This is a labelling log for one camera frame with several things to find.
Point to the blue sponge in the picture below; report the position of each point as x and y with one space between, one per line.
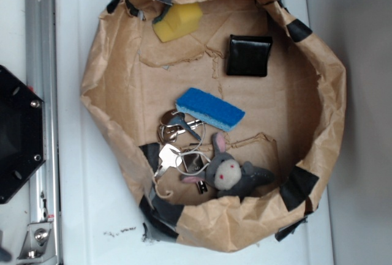
210 109

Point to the silver key bunch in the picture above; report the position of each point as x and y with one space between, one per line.
173 123

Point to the silver metal tag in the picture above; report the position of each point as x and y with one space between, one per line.
193 163

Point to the silver flat key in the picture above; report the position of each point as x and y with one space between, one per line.
170 158

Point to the grey plush donkey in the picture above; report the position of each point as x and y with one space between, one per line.
229 177

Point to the brown paper bag bin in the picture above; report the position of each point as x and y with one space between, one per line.
293 123

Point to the yellow sponge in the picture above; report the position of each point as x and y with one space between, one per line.
177 21

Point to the black hexagonal mount plate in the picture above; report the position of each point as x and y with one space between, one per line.
22 148

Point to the aluminium frame rail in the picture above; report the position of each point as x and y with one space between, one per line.
41 77

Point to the metal corner bracket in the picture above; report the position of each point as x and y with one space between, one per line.
38 244

